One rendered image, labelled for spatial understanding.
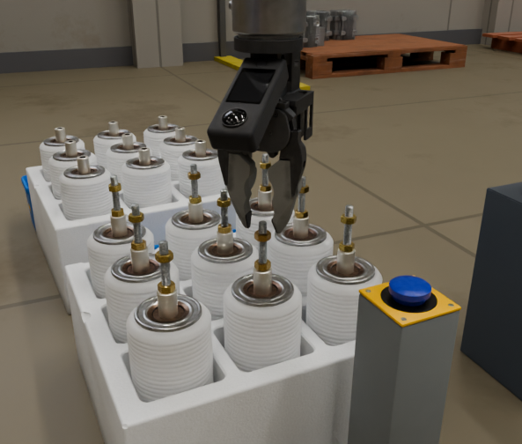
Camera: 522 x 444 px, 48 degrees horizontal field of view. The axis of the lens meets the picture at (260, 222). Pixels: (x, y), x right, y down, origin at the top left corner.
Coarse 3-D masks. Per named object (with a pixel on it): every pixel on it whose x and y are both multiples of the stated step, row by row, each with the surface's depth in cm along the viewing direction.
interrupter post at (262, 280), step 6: (258, 270) 69; (270, 270) 69; (258, 276) 69; (264, 276) 69; (270, 276) 70; (258, 282) 69; (264, 282) 69; (270, 282) 70; (258, 288) 70; (264, 288) 70; (270, 288) 70; (264, 294) 70
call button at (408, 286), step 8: (392, 280) 57; (400, 280) 57; (408, 280) 57; (416, 280) 57; (424, 280) 57; (392, 288) 56; (400, 288) 56; (408, 288) 56; (416, 288) 56; (424, 288) 56; (392, 296) 57; (400, 296) 55; (408, 296) 55; (416, 296) 55; (424, 296) 55; (408, 304) 56; (416, 304) 56
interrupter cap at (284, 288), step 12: (252, 276) 74; (276, 276) 73; (240, 288) 71; (252, 288) 71; (276, 288) 71; (288, 288) 71; (240, 300) 68; (252, 300) 68; (264, 300) 68; (276, 300) 68
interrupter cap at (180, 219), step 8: (176, 216) 91; (184, 216) 91; (208, 216) 91; (216, 216) 91; (176, 224) 88; (184, 224) 88; (192, 224) 88; (200, 224) 88; (208, 224) 88; (216, 224) 89
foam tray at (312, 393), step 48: (96, 336) 74; (96, 384) 77; (240, 384) 66; (288, 384) 68; (336, 384) 71; (144, 432) 61; (192, 432) 64; (240, 432) 67; (288, 432) 71; (336, 432) 75
